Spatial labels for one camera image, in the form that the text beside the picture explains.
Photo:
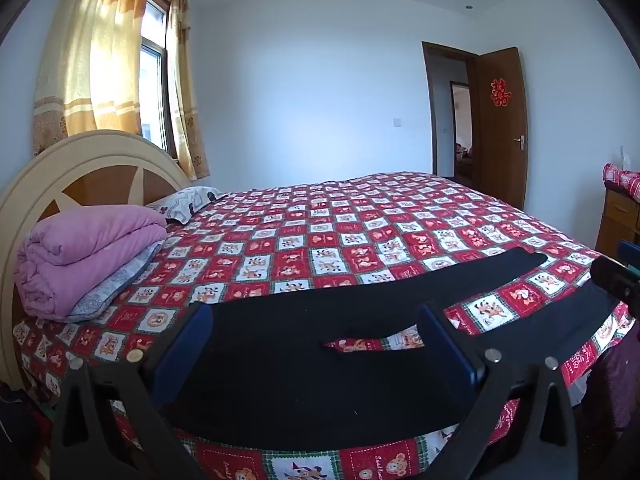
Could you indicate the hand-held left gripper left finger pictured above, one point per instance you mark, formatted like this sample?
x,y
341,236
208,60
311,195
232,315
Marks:
x,y
184,342

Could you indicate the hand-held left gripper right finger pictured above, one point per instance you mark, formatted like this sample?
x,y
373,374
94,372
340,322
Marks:
x,y
450,345

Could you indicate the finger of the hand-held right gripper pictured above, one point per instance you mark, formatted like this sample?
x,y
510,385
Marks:
x,y
612,277

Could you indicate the black pants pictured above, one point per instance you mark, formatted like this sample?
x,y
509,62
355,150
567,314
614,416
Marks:
x,y
300,360

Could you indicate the wooden cabinet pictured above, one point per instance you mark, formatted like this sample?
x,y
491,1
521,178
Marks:
x,y
617,220

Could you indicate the grey patterned pillow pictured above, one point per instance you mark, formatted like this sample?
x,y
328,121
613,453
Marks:
x,y
117,285

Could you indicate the red checkered cloth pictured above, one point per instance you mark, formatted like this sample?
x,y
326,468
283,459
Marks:
x,y
622,177

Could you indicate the person's dark clothing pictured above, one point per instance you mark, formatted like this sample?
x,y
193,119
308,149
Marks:
x,y
617,385

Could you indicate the folded pink quilt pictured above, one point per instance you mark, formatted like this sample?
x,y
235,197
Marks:
x,y
85,250

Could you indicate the white patterned pillow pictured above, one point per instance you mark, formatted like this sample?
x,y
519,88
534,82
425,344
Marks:
x,y
182,202

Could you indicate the brown wooden door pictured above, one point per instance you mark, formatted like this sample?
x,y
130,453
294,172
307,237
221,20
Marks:
x,y
502,160

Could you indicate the red checkered printed bedspread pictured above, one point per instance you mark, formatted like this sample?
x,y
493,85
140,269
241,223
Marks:
x,y
310,240

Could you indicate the dark clothes pile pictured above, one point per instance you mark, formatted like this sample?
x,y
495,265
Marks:
x,y
20,430

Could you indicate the red paper door decoration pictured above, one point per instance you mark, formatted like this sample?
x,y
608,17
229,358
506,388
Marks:
x,y
500,92

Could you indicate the cream wooden headboard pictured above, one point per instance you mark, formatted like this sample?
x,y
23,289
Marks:
x,y
30,185

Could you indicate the window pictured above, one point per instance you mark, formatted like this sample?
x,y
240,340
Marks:
x,y
155,85

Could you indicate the wide yellow curtain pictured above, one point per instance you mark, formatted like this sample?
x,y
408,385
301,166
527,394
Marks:
x,y
90,60

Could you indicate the brown door frame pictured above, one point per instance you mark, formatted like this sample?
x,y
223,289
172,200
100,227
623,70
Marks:
x,y
430,110

